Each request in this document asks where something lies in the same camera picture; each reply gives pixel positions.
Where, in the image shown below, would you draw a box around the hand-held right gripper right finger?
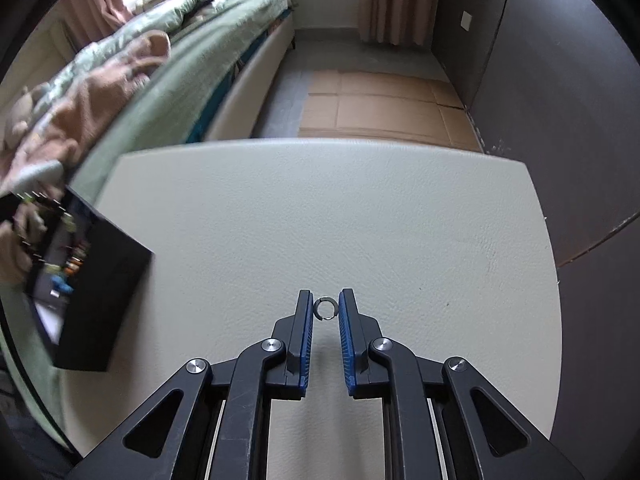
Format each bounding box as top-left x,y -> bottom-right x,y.
338,288 -> 583,480

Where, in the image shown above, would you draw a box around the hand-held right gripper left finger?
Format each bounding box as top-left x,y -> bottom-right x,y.
65,289 -> 315,480

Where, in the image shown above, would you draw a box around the black jewelry box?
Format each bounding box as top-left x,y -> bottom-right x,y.
0,185 -> 153,373

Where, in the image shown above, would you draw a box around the flattened cardboard sheets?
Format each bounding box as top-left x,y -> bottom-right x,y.
297,70 -> 486,154

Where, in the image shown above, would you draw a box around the bed with green blanket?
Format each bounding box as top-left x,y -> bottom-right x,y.
50,0 -> 292,196

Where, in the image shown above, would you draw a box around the pink fleece blanket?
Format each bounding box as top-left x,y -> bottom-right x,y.
0,30 -> 172,192

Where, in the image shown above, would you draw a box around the pink pleated curtain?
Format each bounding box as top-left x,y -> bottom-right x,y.
357,0 -> 446,52

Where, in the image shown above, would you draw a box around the pink curtain by window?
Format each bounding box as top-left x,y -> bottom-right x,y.
65,0 -> 134,52

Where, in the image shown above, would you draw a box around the white bed frame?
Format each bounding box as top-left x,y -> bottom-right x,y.
205,25 -> 297,142

